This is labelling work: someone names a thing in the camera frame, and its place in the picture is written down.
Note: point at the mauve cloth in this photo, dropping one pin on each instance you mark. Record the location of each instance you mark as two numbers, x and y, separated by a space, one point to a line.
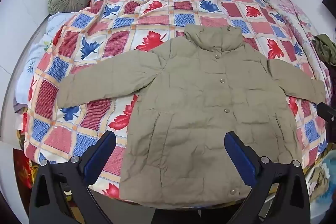
19 109

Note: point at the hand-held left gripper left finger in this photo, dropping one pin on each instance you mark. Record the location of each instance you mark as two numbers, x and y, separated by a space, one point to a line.
101 158

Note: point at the leaf print checked blanket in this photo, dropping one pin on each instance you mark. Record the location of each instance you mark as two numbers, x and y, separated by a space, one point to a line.
118 29

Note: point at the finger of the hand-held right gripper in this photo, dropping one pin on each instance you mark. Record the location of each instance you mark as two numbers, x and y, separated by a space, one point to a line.
328 113

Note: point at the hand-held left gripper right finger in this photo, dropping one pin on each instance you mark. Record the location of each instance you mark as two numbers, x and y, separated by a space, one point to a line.
241 158

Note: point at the olive green puffer jacket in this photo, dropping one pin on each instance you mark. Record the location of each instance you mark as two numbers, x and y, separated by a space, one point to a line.
197 108

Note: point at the blue floral cloth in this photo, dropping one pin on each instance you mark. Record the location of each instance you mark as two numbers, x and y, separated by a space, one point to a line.
320 171

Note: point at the red gold patterned cloth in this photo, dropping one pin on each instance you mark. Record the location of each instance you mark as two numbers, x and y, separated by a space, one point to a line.
25 176

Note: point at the light blue floral sheet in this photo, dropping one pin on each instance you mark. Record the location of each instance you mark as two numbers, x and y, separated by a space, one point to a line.
42 43

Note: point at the pink floral quilt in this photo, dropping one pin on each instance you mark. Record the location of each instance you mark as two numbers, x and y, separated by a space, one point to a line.
288 11

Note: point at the dark maroon cloth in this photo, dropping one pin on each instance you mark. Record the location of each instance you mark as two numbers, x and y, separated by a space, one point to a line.
331 77

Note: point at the dark green crumpled cloth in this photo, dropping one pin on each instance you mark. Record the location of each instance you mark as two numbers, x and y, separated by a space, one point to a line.
324 48

